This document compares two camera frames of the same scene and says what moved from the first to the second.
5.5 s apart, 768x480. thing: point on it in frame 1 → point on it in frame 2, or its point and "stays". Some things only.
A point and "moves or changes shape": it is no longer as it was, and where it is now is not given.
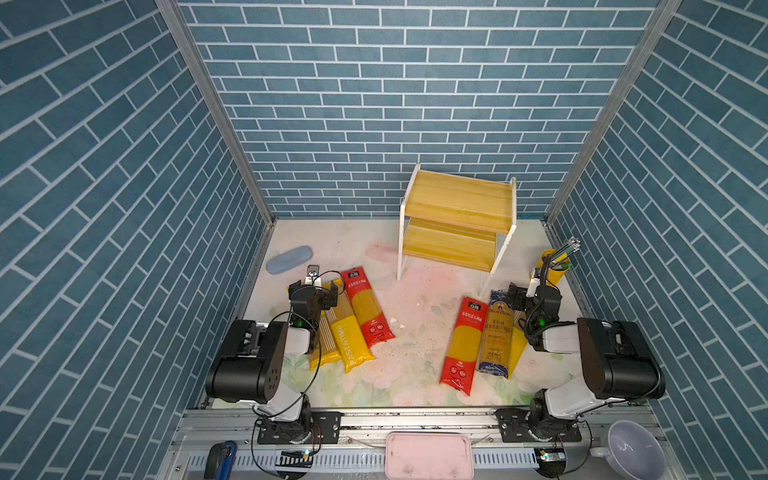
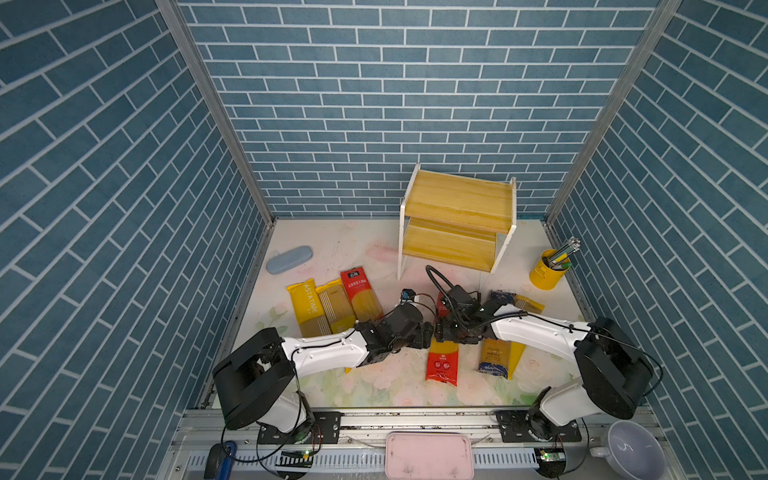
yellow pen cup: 554,275 stays
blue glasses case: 289,259 stays
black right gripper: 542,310 → 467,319
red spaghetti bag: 373,322 stays
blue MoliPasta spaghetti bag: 497,335 stays
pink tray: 429,456 stays
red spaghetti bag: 464,347 moves or changes shape
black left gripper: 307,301 → 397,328
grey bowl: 634,451 stays
